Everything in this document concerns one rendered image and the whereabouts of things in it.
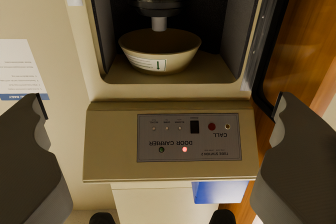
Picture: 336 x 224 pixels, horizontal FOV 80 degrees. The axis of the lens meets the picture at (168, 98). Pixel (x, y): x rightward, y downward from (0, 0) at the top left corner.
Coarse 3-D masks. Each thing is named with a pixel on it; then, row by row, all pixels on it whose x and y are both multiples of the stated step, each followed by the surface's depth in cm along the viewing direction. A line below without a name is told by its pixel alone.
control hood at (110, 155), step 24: (96, 120) 37; (120, 120) 38; (240, 120) 38; (96, 144) 37; (120, 144) 37; (96, 168) 36; (120, 168) 36; (144, 168) 36; (168, 168) 36; (192, 168) 36; (216, 168) 36; (240, 168) 37
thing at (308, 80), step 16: (304, 0) 25; (320, 0) 23; (288, 16) 27; (304, 16) 25; (320, 16) 23; (288, 32) 28; (304, 32) 25; (320, 32) 23; (288, 48) 28; (304, 48) 25; (320, 48) 23; (272, 64) 31; (288, 64) 28; (304, 64) 26; (320, 64) 23; (272, 80) 32; (288, 80) 28; (304, 80) 26; (320, 80) 24; (272, 96) 32; (304, 96) 26; (320, 96) 24; (320, 112) 24
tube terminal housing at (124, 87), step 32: (96, 32) 35; (96, 64) 35; (128, 64) 45; (192, 64) 45; (224, 64) 45; (96, 96) 39; (128, 96) 39; (160, 96) 40; (192, 96) 40; (224, 96) 40
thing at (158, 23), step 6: (138, 12) 35; (144, 12) 33; (150, 12) 33; (156, 12) 32; (162, 12) 33; (168, 12) 33; (174, 12) 34; (156, 18) 36; (162, 18) 36; (156, 24) 36; (162, 24) 36; (156, 30) 37; (162, 30) 37
